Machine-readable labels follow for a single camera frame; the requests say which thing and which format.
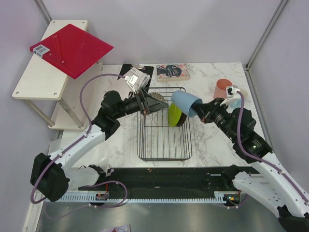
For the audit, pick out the grey wire dish rack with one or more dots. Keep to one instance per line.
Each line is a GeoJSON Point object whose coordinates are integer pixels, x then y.
{"type": "Point", "coordinates": [158, 141]}

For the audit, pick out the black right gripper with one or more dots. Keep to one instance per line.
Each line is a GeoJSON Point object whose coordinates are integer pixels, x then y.
{"type": "Point", "coordinates": [203, 109]}

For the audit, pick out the white slotted cable duct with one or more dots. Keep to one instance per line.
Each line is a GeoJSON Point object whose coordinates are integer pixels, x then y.
{"type": "Point", "coordinates": [102, 197]}

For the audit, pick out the patterned ceramic bowl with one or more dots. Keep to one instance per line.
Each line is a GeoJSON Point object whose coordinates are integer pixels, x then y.
{"type": "Point", "coordinates": [157, 96]}

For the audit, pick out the white two-tier shelf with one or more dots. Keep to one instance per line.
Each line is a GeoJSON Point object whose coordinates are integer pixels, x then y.
{"type": "Point", "coordinates": [42, 81]}

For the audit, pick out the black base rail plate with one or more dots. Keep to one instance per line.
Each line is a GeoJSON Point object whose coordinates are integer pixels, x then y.
{"type": "Point", "coordinates": [185, 182]}

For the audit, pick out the pink plastic cup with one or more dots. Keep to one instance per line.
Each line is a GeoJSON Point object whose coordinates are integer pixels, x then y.
{"type": "Point", "coordinates": [220, 88]}

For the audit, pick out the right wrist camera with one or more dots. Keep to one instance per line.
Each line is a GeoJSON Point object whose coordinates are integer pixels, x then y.
{"type": "Point", "coordinates": [231, 94]}

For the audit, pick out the red cutting board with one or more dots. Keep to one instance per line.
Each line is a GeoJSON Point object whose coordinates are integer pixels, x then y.
{"type": "Point", "coordinates": [71, 50]}

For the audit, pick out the white paper sheet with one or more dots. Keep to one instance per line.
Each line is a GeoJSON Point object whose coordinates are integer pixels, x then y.
{"type": "Point", "coordinates": [121, 86]}

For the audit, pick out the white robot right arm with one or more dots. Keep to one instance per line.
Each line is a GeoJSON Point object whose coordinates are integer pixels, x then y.
{"type": "Point", "coordinates": [284, 198]}

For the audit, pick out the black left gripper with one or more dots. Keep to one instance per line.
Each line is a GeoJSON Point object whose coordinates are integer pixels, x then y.
{"type": "Point", "coordinates": [144, 108]}

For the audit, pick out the blue-grey cup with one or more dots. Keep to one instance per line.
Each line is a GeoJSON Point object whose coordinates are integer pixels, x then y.
{"type": "Point", "coordinates": [184, 101]}

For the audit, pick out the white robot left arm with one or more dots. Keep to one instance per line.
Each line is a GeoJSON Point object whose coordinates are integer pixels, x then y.
{"type": "Point", "coordinates": [50, 173]}

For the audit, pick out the dark brown plate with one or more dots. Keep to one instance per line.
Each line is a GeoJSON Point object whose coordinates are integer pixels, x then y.
{"type": "Point", "coordinates": [184, 119]}

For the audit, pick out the light blue mug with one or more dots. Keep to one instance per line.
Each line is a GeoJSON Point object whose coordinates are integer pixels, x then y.
{"type": "Point", "coordinates": [236, 103]}

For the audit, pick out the lime green plate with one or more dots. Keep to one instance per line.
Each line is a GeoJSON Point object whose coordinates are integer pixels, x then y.
{"type": "Point", "coordinates": [174, 116]}

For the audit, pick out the black clipboard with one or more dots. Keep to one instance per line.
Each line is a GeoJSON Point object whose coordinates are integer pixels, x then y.
{"type": "Point", "coordinates": [145, 69]}

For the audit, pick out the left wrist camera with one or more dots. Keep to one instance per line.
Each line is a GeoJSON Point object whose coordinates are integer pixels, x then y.
{"type": "Point", "coordinates": [133, 82]}

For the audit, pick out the floral cover book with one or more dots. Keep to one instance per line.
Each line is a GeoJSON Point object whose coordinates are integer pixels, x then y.
{"type": "Point", "coordinates": [172, 72]}

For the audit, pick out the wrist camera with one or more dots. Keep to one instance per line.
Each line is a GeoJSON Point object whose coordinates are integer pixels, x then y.
{"type": "Point", "coordinates": [133, 82]}
{"type": "Point", "coordinates": [231, 94]}

